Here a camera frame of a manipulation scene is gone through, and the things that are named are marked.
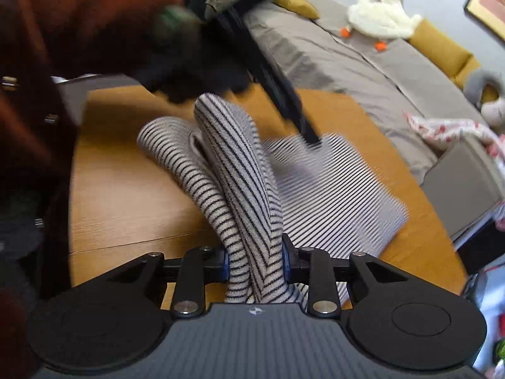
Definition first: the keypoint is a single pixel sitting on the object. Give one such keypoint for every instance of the grey neck pillow plush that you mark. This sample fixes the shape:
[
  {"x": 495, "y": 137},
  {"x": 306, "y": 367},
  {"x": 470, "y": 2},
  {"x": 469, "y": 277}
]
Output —
[{"x": 485, "y": 90}]

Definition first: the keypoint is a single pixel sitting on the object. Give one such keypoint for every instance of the beige fabric sofa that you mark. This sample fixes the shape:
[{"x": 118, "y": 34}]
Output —
[{"x": 386, "y": 85}]

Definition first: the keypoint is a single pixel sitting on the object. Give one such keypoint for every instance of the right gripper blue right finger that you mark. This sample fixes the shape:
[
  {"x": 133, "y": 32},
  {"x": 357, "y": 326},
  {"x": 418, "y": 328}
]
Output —
[{"x": 317, "y": 270}]

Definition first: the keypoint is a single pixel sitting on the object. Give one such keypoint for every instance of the striped beige knit garment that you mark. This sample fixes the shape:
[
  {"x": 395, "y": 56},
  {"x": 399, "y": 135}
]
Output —
[{"x": 253, "y": 192}]

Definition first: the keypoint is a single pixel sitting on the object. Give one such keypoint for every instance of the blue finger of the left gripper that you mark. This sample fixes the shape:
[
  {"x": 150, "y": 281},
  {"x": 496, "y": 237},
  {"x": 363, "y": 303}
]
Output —
[{"x": 284, "y": 98}]

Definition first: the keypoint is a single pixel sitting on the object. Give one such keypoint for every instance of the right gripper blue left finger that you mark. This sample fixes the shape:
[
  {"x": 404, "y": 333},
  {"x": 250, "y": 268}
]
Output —
[{"x": 198, "y": 268}]

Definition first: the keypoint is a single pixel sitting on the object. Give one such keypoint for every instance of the red gold framed picture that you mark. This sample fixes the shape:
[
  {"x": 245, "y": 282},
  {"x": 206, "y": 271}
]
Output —
[{"x": 490, "y": 13}]

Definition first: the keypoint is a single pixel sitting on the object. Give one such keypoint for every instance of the mustard yellow cushion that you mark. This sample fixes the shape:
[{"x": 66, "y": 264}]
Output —
[{"x": 453, "y": 60}]

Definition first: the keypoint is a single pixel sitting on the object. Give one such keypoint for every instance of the small yellow pillow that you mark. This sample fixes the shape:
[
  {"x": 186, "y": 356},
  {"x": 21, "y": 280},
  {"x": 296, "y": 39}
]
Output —
[{"x": 300, "y": 7}]

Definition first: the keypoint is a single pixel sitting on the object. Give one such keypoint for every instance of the pink floral blanket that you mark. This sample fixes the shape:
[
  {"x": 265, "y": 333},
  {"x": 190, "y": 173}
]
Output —
[{"x": 461, "y": 132}]

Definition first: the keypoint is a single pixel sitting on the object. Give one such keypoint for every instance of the white duck plush toy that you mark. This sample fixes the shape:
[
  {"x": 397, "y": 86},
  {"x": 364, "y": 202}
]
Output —
[{"x": 382, "y": 20}]

